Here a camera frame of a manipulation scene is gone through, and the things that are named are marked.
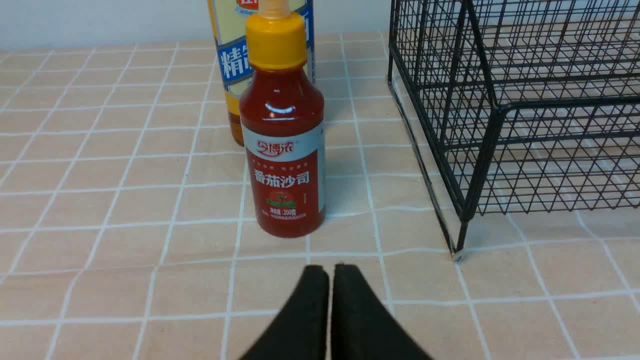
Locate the yellow seasoning bottle blue label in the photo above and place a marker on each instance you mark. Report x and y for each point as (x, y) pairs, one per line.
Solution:
(228, 22)

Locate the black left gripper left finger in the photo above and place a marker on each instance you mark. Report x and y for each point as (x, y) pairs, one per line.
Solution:
(299, 330)

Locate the black wire mesh shelf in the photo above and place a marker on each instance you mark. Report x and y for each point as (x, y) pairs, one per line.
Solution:
(518, 106)

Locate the checkered beige tablecloth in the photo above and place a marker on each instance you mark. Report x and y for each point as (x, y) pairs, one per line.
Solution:
(128, 230)

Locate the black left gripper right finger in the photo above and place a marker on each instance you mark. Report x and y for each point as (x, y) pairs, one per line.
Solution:
(361, 328)

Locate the red ketchup bottle yellow cap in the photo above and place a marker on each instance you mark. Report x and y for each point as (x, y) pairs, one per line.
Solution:
(281, 115)

